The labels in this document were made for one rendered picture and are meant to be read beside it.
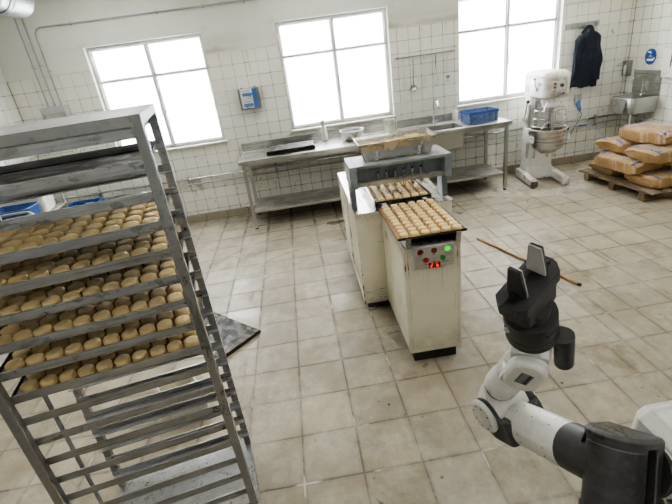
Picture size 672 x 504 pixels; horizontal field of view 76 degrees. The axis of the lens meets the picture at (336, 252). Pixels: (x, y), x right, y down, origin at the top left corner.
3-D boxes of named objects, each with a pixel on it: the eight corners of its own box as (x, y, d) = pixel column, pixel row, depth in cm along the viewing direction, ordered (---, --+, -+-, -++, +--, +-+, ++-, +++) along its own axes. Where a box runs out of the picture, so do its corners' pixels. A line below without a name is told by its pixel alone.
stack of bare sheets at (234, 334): (260, 332, 339) (260, 329, 338) (220, 361, 312) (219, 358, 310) (213, 313, 375) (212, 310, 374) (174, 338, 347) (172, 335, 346)
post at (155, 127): (251, 442, 226) (153, 103, 156) (252, 446, 223) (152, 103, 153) (245, 444, 225) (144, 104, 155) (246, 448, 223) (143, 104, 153)
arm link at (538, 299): (475, 295, 70) (484, 335, 78) (531, 325, 63) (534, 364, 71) (521, 245, 73) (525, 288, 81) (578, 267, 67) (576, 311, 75)
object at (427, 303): (388, 308, 346) (379, 202, 310) (430, 302, 348) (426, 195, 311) (411, 364, 283) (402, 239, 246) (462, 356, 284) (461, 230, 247)
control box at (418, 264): (412, 268, 254) (411, 247, 249) (452, 262, 255) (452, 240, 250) (414, 271, 251) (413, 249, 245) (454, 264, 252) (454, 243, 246)
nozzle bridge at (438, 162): (348, 201, 340) (343, 158, 326) (438, 187, 343) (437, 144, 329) (354, 214, 310) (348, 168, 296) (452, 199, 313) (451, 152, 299)
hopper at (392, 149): (354, 157, 325) (352, 138, 319) (427, 146, 327) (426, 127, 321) (360, 165, 298) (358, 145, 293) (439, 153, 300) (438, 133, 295)
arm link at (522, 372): (523, 319, 81) (502, 348, 92) (515, 361, 76) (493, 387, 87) (559, 331, 80) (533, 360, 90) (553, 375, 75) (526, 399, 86)
